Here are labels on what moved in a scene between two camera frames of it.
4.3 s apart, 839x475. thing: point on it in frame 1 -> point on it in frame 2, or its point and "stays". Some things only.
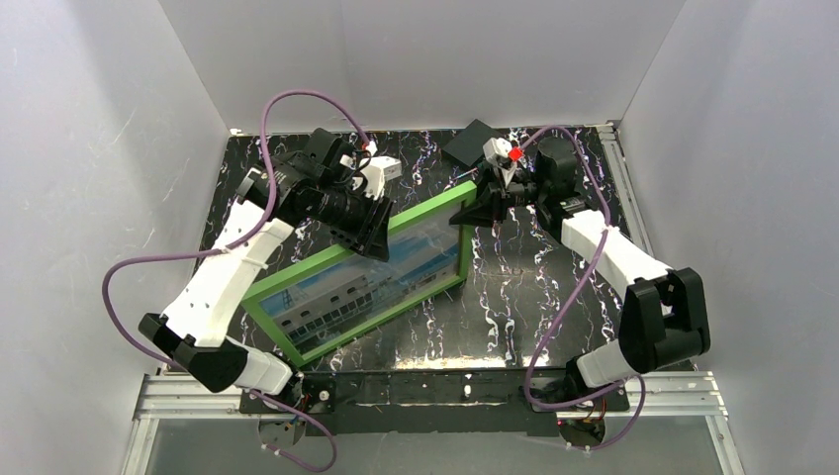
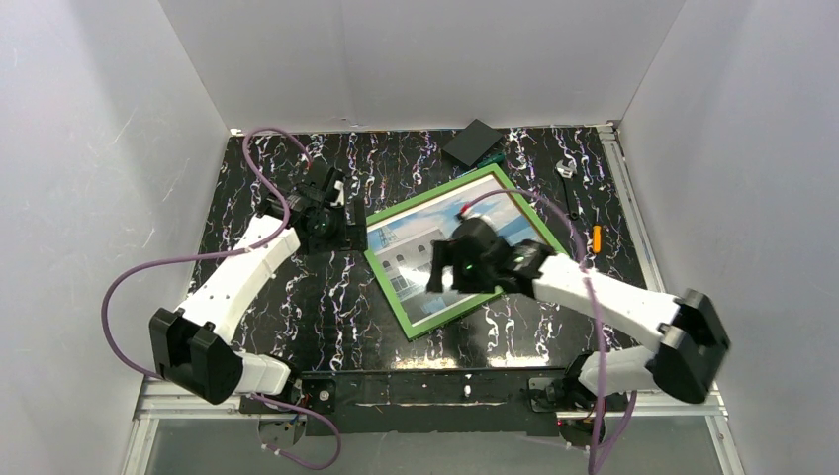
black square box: x=468 y=146 stays
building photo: x=419 y=258 -> x=403 y=241
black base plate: x=439 y=402 stays
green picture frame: x=459 y=204 -> x=432 y=323
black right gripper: x=496 y=194 -> x=443 y=268
